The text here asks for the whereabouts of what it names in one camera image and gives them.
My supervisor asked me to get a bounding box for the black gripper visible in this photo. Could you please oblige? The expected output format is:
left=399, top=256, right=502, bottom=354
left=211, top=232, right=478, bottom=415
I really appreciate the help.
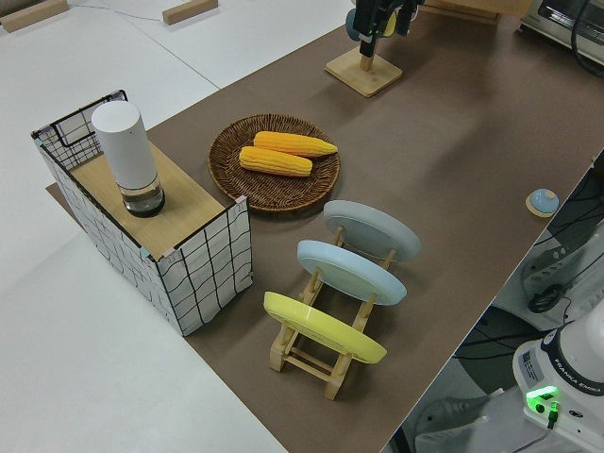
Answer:
left=354, top=0, right=422, bottom=46

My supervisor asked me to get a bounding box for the dark blue mug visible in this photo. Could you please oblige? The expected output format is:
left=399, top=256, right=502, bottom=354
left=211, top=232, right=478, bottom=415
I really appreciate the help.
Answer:
left=344, top=6, right=400, bottom=40

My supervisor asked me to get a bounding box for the wooden mug rack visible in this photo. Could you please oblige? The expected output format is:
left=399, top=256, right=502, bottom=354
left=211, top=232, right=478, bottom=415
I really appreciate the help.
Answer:
left=324, top=39, right=404, bottom=99

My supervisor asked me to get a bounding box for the light wooden cabinet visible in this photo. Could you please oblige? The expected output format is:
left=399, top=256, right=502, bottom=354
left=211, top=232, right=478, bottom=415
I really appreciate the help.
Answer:
left=414, top=0, right=537, bottom=23

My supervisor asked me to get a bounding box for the brown table mat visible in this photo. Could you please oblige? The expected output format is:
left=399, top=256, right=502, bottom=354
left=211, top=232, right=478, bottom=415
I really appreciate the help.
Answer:
left=44, top=0, right=604, bottom=453

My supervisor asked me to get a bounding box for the yellow corn cob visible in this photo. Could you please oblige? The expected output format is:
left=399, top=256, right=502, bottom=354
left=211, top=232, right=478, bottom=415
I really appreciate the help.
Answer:
left=253, top=130, right=340, bottom=159
left=238, top=145, right=314, bottom=178

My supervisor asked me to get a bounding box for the white toaster oven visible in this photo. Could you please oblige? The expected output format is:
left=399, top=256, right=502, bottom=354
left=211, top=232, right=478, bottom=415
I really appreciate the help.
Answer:
left=517, top=0, right=604, bottom=59

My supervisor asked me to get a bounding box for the light wooden block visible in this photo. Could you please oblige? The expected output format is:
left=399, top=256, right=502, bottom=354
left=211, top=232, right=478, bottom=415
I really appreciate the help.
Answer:
left=161, top=0, right=220, bottom=26
left=0, top=0, right=70, bottom=34

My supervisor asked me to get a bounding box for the brown wicker basket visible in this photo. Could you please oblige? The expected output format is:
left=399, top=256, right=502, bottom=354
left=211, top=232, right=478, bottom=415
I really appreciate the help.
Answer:
left=208, top=112, right=343, bottom=215

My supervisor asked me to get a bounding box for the grey plate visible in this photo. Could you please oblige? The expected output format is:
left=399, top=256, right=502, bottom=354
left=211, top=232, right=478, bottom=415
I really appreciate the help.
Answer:
left=322, top=199, right=423, bottom=265

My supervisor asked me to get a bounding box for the light blue plate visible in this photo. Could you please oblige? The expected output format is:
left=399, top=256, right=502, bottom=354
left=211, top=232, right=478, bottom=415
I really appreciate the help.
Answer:
left=295, top=239, right=409, bottom=308

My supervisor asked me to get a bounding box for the white cylindrical bottle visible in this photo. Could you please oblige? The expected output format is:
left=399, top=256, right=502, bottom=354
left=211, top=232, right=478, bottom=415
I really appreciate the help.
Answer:
left=91, top=102, right=167, bottom=219

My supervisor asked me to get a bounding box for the yellow plate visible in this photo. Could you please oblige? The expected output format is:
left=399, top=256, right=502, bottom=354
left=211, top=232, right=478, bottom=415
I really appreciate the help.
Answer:
left=262, top=290, right=389, bottom=366

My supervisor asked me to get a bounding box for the wooden plate rack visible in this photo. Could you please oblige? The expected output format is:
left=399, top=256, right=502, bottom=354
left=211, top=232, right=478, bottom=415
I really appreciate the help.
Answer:
left=268, top=225, right=400, bottom=402

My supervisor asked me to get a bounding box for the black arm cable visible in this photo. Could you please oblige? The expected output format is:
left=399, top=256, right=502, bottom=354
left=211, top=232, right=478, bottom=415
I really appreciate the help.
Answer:
left=572, top=0, right=604, bottom=80

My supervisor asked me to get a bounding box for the thin grey cable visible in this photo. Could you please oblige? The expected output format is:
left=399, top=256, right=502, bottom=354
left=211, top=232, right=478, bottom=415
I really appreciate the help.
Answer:
left=69, top=0, right=167, bottom=23

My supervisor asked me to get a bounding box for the wire grid wooden organizer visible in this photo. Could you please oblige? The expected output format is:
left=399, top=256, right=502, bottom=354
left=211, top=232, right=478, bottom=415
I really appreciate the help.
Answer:
left=30, top=89, right=254, bottom=338

